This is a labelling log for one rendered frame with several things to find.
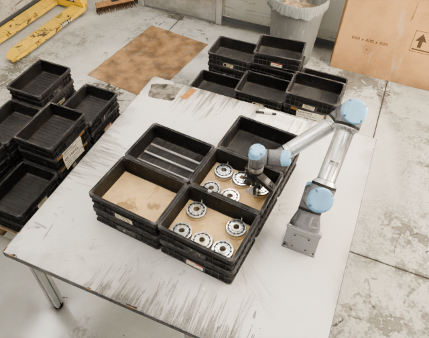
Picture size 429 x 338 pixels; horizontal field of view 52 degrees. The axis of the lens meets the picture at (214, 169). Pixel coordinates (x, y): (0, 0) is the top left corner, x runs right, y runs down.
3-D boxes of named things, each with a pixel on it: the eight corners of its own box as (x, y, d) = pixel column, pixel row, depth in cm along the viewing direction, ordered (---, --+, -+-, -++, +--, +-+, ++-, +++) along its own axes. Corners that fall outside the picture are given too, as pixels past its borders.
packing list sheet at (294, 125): (308, 120, 288) (308, 119, 288) (298, 142, 274) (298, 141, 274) (261, 106, 296) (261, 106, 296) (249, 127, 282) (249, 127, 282)
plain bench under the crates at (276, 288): (348, 205, 330) (377, 138, 278) (290, 427, 230) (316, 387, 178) (160, 144, 369) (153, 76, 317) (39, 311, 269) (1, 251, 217)
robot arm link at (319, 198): (323, 214, 208) (365, 106, 205) (329, 218, 194) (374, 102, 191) (299, 205, 209) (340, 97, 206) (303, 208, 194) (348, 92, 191)
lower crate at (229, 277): (256, 240, 225) (259, 227, 216) (230, 287, 207) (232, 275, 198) (189, 210, 237) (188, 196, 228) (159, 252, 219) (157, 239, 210)
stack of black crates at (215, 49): (258, 77, 412) (261, 45, 386) (247, 95, 393) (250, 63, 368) (218, 66, 421) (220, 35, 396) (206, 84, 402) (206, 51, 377)
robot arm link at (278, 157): (289, 150, 209) (266, 149, 210) (291, 149, 198) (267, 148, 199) (288, 166, 209) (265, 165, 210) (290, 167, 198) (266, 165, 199)
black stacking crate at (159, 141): (214, 161, 247) (215, 146, 238) (188, 197, 229) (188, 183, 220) (155, 137, 258) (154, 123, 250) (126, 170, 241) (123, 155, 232)
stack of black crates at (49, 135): (64, 145, 345) (49, 101, 311) (96, 157, 337) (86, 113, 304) (31, 181, 320) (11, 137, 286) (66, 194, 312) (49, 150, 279)
